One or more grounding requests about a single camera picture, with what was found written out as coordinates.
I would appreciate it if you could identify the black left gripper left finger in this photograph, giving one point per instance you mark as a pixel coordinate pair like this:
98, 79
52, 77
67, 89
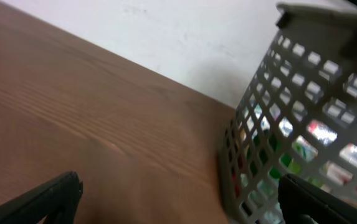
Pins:
55, 201

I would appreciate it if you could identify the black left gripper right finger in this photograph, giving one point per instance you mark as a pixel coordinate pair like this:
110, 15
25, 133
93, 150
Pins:
302, 202

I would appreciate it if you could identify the green lidded jar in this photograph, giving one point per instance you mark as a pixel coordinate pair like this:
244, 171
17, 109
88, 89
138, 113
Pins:
268, 157

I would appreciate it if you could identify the Kleenex tissue multipack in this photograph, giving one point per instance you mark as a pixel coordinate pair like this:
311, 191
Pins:
328, 158

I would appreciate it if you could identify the grey plastic basket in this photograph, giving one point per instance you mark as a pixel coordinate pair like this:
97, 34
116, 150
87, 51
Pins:
309, 72

